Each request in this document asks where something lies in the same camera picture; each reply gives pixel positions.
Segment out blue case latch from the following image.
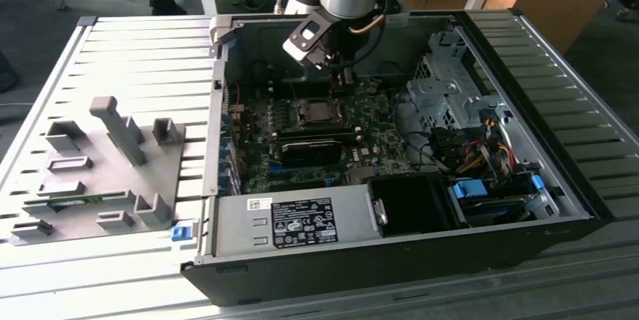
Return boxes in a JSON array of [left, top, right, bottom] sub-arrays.
[[169, 225, 195, 242]]

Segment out wrist camera with black bracket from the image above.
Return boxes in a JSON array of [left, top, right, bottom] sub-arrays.
[[282, 16, 335, 70]]

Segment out hard disk in blue carrier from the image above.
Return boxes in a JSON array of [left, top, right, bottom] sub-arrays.
[[446, 179, 534, 226]]

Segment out black RAM slot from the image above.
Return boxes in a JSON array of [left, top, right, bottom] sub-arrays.
[[277, 128, 355, 142]]

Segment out green RAM stick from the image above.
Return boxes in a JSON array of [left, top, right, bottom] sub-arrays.
[[47, 191, 122, 211]]

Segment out grey parts rack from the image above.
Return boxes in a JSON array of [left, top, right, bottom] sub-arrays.
[[8, 95, 187, 248]]

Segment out black rectangular heatsink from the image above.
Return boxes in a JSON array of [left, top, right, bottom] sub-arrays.
[[278, 139, 346, 167]]

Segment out black open PC case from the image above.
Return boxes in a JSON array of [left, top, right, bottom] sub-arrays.
[[179, 8, 618, 308]]

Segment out CPU socket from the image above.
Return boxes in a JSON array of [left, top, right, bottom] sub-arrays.
[[294, 97, 351, 129]]

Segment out yellow red power wires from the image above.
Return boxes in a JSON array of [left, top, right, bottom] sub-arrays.
[[462, 139, 517, 176]]

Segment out black chair base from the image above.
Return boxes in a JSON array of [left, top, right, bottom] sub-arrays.
[[150, 0, 189, 17]]

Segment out metal drive cage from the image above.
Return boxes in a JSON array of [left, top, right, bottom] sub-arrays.
[[405, 16, 518, 131]]

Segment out silver power supply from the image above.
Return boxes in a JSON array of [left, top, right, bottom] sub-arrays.
[[210, 184, 387, 256]]

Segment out copper coloured cable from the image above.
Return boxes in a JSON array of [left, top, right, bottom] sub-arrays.
[[349, 13, 386, 33]]

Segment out green motherboard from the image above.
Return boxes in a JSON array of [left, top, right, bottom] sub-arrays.
[[219, 79, 454, 197]]

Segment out grey flat wire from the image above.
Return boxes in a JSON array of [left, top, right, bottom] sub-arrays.
[[414, 144, 454, 173]]

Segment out black fan shroud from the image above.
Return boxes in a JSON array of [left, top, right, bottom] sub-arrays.
[[367, 174, 471, 239]]

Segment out silver topped CPU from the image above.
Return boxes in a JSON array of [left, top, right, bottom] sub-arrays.
[[305, 102, 342, 122]]

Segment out metal socket cover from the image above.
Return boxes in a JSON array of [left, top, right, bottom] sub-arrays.
[[297, 97, 350, 126]]

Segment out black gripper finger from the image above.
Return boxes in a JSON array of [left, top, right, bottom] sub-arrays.
[[334, 65, 359, 92]]

